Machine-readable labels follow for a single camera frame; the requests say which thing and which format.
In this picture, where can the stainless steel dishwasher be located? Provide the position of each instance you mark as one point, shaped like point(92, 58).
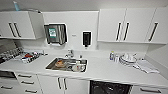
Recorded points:
point(110, 87)

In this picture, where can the black soap dispenser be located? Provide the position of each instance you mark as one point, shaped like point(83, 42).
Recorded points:
point(86, 39)

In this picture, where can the chrome faucet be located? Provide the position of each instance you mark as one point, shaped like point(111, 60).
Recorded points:
point(69, 53)

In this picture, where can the white cup in sink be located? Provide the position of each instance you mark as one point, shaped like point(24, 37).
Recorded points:
point(78, 66)

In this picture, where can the orange item in sink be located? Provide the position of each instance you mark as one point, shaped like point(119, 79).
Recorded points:
point(60, 62)

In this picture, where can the small glass jar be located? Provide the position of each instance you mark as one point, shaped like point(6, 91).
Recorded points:
point(112, 56)
point(116, 58)

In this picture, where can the paper towel dispenser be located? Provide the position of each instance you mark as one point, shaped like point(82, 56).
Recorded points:
point(53, 33)

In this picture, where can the stainless steel sink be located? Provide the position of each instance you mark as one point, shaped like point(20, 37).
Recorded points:
point(51, 66)

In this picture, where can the white two-door sink cabinet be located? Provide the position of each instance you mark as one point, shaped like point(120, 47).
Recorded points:
point(71, 86)

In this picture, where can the dish rack with items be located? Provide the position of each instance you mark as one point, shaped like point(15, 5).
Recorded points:
point(28, 56)

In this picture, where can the white paper pile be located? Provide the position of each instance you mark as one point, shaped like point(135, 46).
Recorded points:
point(146, 67)

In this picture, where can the white drawer stack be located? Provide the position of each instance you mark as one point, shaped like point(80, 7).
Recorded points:
point(28, 83)
point(150, 90)

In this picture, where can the blue spray bottle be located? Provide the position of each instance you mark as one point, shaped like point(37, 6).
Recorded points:
point(16, 5)

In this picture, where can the white drawer under microwave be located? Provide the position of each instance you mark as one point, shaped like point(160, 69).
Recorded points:
point(6, 87)

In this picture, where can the white wall cabinet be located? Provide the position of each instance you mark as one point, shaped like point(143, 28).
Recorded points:
point(21, 24)
point(133, 25)

